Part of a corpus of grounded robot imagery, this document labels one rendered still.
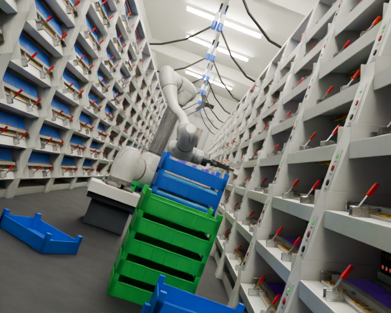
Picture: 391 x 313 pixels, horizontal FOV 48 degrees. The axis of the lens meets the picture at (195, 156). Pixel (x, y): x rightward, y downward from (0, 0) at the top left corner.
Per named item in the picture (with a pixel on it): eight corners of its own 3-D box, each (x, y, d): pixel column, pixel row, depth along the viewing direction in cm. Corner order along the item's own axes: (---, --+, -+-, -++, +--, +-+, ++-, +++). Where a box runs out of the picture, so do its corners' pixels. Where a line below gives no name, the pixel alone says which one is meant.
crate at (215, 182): (160, 167, 192) (167, 151, 192) (157, 166, 212) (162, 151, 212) (223, 192, 196) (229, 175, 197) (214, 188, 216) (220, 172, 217)
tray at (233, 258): (236, 287, 194) (238, 256, 194) (224, 260, 254) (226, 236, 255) (282, 290, 194) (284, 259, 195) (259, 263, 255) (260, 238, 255)
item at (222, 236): (223, 257, 264) (224, 234, 264) (216, 241, 324) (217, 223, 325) (256, 259, 264) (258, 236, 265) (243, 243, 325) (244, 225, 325)
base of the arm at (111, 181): (107, 185, 267) (110, 176, 267) (101, 181, 287) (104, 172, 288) (134, 194, 273) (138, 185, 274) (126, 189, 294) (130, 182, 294)
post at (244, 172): (209, 254, 324) (292, 33, 331) (208, 252, 333) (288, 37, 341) (234, 264, 324) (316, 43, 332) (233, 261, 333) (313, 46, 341)
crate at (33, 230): (-4, 225, 190) (4, 208, 190) (33, 228, 207) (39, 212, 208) (41, 253, 175) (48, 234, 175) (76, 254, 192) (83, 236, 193)
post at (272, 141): (215, 277, 254) (320, -4, 262) (214, 273, 263) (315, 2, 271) (248, 289, 254) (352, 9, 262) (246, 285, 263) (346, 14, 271)
